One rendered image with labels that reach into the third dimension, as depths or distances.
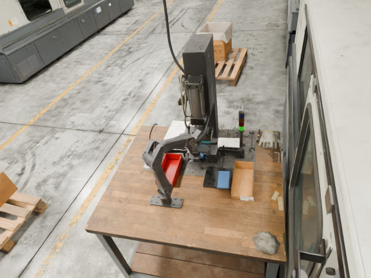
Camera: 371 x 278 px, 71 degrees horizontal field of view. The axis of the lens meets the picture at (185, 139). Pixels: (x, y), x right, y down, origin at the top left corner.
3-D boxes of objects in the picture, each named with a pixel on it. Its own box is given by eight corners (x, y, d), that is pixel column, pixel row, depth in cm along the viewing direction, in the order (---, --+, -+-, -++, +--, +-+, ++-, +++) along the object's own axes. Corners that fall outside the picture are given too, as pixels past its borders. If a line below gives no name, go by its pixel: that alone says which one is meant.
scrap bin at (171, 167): (156, 186, 169) (154, 180, 165) (167, 159, 187) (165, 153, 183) (174, 187, 166) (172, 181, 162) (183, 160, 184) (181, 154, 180)
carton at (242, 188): (231, 199, 155) (231, 191, 150) (234, 169, 173) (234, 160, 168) (253, 202, 151) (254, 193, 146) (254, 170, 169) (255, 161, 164)
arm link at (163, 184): (167, 184, 157) (150, 148, 135) (174, 190, 153) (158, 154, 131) (159, 191, 155) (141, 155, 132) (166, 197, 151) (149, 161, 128)
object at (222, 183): (216, 190, 158) (216, 187, 156) (218, 171, 169) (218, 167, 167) (228, 191, 156) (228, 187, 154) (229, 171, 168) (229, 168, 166)
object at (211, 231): (126, 287, 210) (83, 228, 152) (161, 190, 281) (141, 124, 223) (271, 319, 181) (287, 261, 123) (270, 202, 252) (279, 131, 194)
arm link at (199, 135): (198, 133, 160) (191, 122, 151) (208, 138, 155) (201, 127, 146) (186, 146, 158) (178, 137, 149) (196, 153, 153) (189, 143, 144)
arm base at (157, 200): (150, 187, 159) (146, 197, 154) (181, 191, 153) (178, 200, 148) (153, 195, 164) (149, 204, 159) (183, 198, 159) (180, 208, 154)
